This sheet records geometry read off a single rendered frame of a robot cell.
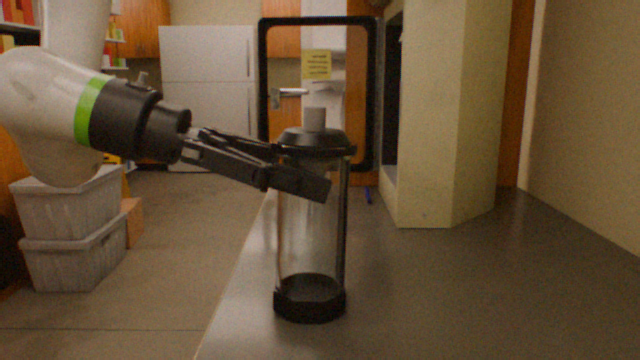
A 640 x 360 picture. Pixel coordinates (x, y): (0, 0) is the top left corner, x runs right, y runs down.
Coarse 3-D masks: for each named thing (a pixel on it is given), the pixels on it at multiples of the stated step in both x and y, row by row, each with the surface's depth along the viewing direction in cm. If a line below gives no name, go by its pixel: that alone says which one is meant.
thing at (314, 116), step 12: (312, 108) 56; (324, 108) 56; (312, 120) 56; (324, 120) 57; (288, 132) 56; (300, 132) 55; (312, 132) 55; (324, 132) 56; (336, 132) 56; (288, 144) 55; (300, 144) 54; (312, 144) 54; (324, 144) 54; (336, 144) 54
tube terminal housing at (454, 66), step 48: (432, 0) 85; (480, 0) 88; (384, 48) 115; (432, 48) 87; (480, 48) 91; (432, 96) 89; (480, 96) 95; (432, 144) 91; (480, 144) 98; (384, 192) 114; (432, 192) 94; (480, 192) 102
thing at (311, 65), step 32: (288, 32) 118; (320, 32) 117; (352, 32) 116; (288, 64) 120; (320, 64) 119; (352, 64) 118; (288, 96) 122; (320, 96) 121; (352, 96) 120; (352, 128) 122; (352, 160) 124
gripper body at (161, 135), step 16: (160, 112) 54; (176, 112) 55; (160, 128) 54; (176, 128) 54; (192, 128) 59; (144, 144) 54; (160, 144) 54; (176, 144) 54; (208, 144) 55; (160, 160) 56; (176, 160) 58
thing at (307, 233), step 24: (312, 168) 54; (336, 168) 55; (336, 192) 56; (288, 216) 57; (312, 216) 56; (336, 216) 57; (288, 240) 57; (312, 240) 56; (336, 240) 58; (288, 264) 58; (312, 264) 57; (336, 264) 59; (288, 288) 59; (312, 288) 58; (336, 288) 60
